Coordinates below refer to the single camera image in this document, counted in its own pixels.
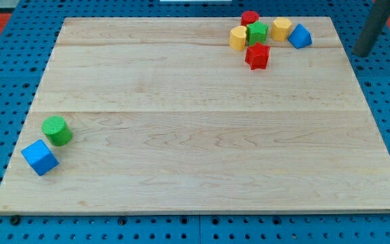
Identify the wooden board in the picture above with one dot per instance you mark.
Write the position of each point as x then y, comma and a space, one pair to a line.
166, 118

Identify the red star block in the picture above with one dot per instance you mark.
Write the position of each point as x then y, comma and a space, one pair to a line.
257, 56

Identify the yellow heart block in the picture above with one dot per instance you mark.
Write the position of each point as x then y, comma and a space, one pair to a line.
237, 40

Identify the green star block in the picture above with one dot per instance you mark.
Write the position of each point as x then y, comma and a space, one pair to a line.
257, 33

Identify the red cylinder block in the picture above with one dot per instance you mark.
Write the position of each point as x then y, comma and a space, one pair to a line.
249, 17

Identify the yellow hexagon block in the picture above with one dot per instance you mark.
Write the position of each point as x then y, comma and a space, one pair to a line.
281, 28

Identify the blue triangle block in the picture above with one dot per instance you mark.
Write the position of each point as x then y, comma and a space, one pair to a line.
300, 37

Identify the green cylinder block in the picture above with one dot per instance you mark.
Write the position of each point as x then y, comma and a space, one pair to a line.
56, 130

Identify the blue cube block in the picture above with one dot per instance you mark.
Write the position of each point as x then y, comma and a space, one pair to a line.
39, 157

